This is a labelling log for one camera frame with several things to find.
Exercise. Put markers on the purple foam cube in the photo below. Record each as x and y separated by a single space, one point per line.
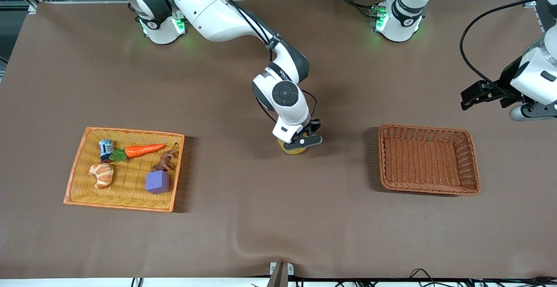
157 182

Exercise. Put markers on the orange-rimmed wicker tray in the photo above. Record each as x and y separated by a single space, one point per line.
126 182

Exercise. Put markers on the yellow tape roll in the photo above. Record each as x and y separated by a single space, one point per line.
293 151

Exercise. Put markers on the small blue-labelled jar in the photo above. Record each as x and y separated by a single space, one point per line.
105 148

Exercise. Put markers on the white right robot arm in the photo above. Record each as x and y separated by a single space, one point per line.
209 8

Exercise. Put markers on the brown table cloth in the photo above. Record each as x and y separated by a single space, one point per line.
261 217

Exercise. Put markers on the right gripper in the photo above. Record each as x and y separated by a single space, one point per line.
314 125

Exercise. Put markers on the brown toy lion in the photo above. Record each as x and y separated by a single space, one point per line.
164 161

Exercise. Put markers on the brown wicker basket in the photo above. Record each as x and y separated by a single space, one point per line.
428 161

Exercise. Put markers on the orange toy carrot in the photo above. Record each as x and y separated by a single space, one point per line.
141 150

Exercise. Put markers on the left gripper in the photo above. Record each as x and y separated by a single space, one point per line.
506 79

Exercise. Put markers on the toy croissant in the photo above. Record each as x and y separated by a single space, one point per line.
102 175

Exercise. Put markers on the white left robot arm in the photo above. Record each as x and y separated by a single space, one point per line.
404 4

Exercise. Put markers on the metal table edge clamp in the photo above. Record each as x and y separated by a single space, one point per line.
281 271

